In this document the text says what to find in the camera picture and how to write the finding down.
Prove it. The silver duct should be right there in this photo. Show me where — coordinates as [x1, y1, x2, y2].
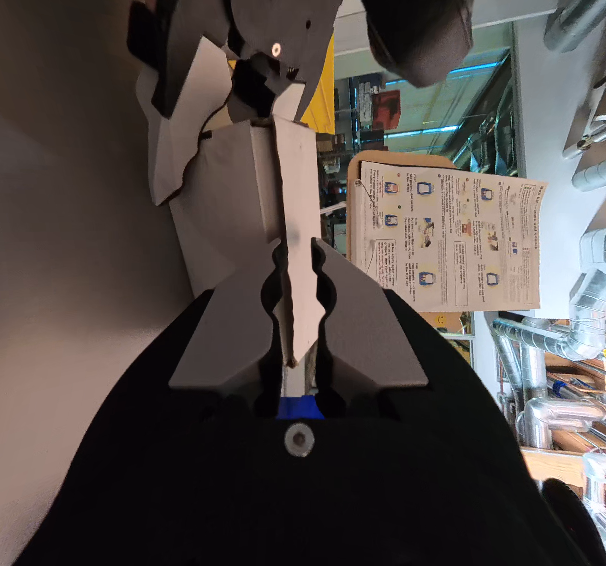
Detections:
[490, 225, 606, 453]
[544, 0, 606, 54]

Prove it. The glass sliding door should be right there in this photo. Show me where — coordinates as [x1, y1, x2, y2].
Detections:
[334, 26, 519, 176]

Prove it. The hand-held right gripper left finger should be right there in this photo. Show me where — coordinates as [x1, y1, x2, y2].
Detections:
[168, 238, 290, 417]

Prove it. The wooden shelf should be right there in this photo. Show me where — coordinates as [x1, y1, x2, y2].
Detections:
[521, 448, 588, 490]

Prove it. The yellow plastic bin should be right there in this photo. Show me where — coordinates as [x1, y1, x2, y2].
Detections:
[299, 31, 336, 136]

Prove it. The blue plastic bin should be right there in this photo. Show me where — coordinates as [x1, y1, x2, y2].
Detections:
[276, 396, 325, 420]

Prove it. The white cardboard box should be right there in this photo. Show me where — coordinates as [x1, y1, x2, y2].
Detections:
[168, 117, 319, 369]

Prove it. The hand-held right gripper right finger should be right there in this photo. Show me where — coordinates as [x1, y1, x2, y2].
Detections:
[310, 238, 430, 417]

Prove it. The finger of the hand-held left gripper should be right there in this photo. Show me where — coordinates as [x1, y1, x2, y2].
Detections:
[227, 80, 309, 125]
[136, 37, 234, 208]

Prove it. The white instruction board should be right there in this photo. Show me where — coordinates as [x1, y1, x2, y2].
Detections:
[354, 161, 549, 313]

